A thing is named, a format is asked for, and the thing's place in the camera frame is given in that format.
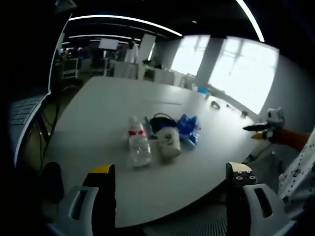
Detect person's white patterned clothing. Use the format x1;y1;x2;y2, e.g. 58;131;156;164
277;129;315;218

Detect white pillar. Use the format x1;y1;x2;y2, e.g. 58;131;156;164
138;33;156;66

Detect curved ceiling light strip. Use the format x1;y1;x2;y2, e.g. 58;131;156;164
235;0;266;43

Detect dark rounded object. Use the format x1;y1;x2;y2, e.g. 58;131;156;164
40;161;65;204

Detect black hanging cables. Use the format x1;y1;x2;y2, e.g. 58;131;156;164
35;97;62;158

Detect black cable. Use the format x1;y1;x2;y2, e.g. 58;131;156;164
149;113;178;138

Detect monitor screen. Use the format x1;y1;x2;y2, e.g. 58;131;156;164
98;38;119;51

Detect white table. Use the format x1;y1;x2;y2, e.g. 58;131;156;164
43;75;268;228

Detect white paper cup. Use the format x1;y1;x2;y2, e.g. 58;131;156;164
157;127;182;165

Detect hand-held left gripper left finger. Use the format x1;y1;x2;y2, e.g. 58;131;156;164
58;164;117;236

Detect long ceiling light strip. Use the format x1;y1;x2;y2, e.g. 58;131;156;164
68;14;183;38

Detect white cabinet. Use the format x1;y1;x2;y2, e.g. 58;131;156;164
61;57;80;80

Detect blue plastic bag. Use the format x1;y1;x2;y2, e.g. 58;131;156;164
176;114;202;151

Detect green plant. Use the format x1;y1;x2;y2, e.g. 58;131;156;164
142;57;159;67

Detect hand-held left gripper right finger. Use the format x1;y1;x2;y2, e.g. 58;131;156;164
225;161;293;236

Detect large window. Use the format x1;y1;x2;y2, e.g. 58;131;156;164
170;34;280;115

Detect clear plastic bottle red label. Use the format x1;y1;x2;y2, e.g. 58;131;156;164
126;116;153;171

